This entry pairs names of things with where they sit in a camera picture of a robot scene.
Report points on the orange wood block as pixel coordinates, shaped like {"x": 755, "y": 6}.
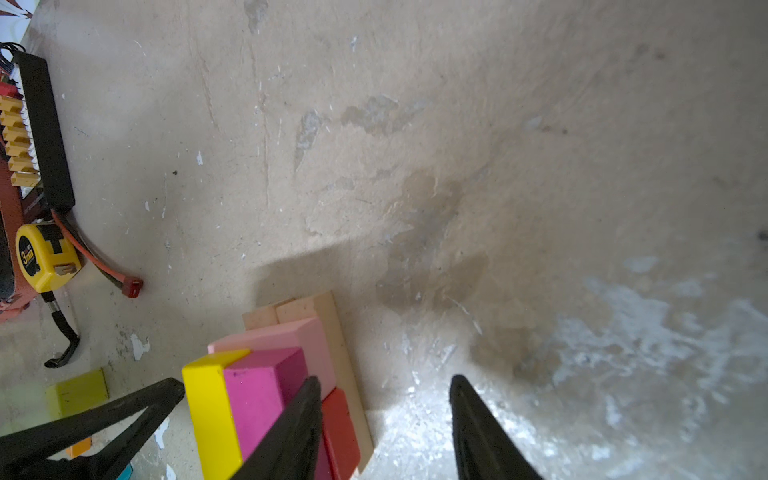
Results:
{"x": 79, "y": 448}

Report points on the pink wood block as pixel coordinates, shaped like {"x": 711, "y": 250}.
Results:
{"x": 306, "y": 334}

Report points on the red wood block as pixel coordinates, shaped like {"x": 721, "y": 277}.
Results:
{"x": 339, "y": 453}

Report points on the natural wood plank block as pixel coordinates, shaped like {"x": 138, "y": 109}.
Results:
{"x": 324, "y": 307}

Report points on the magenta wood block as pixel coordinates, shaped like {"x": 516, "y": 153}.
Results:
{"x": 259, "y": 387}

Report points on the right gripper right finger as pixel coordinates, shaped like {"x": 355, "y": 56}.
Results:
{"x": 482, "y": 448}

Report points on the black and red tool case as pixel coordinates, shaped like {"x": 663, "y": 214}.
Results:
{"x": 9, "y": 240}

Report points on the yellow wood block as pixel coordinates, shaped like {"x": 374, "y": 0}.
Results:
{"x": 211, "y": 414}

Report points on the yellow tape measure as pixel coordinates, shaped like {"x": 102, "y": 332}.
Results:
{"x": 47, "y": 258}

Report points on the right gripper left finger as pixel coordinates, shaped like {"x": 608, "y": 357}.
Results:
{"x": 290, "y": 448}

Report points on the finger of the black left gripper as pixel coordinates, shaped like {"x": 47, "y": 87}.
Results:
{"x": 28, "y": 454}

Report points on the lime green cube block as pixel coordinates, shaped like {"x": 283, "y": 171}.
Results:
{"x": 76, "y": 395}

